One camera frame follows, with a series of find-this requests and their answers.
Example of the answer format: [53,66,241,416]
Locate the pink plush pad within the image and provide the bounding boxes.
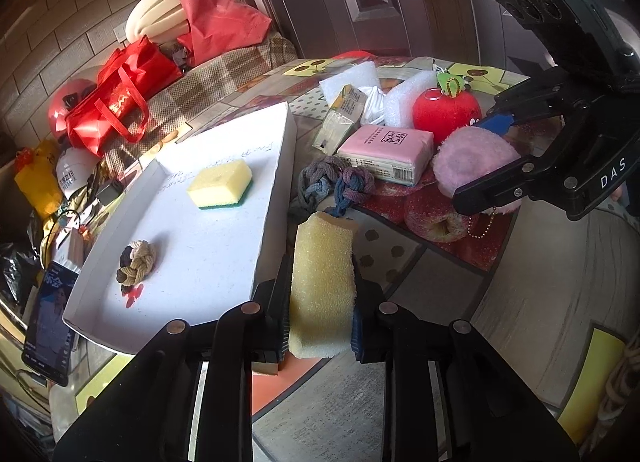
[432,126,521,199]

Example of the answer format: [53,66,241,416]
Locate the red plush apple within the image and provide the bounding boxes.
[411,72,482,147]

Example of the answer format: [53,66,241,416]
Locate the pink tissue pack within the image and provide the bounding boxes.
[336,125,435,186]

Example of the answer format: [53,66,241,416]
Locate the brown braided knot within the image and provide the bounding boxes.
[115,240,156,292]

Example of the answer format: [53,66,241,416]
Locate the white foam sheet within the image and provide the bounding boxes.
[384,70,437,128]

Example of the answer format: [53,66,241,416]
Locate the yellow green scrub sponge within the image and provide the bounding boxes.
[188,160,253,208]

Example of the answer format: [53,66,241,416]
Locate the blue purple braided knot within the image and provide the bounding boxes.
[324,166,375,217]

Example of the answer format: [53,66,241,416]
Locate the grey braided knot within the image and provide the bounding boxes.
[288,156,346,218]

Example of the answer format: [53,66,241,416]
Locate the white foam block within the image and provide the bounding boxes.
[319,61,381,106]

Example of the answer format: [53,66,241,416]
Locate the white towel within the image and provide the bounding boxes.
[359,86,385,125]

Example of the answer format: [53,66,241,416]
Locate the white cardboard box tray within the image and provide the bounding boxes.
[63,104,296,355]

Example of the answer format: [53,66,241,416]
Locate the fruit pattern tablecloth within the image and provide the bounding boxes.
[49,54,640,462]

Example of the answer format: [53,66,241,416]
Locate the black smartphone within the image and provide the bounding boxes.
[22,262,78,387]

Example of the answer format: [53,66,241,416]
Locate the flat red bag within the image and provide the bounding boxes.
[333,49,375,59]

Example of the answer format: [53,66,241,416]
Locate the plaid covered bench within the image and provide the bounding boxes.
[103,31,297,176]

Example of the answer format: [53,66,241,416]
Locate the yellow plastic bag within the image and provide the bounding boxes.
[14,139,63,220]

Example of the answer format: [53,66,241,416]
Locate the red tote bag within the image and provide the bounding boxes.
[66,37,182,158]

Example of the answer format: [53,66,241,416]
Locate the red helmet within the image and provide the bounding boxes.
[47,78,96,140]

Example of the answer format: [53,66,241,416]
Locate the red paper bag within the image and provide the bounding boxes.
[178,0,272,66]

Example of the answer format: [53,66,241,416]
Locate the cream foam rolls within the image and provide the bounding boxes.
[125,0,190,45]

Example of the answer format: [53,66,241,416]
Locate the black tracking camera box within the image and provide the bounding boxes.
[495,0,639,80]

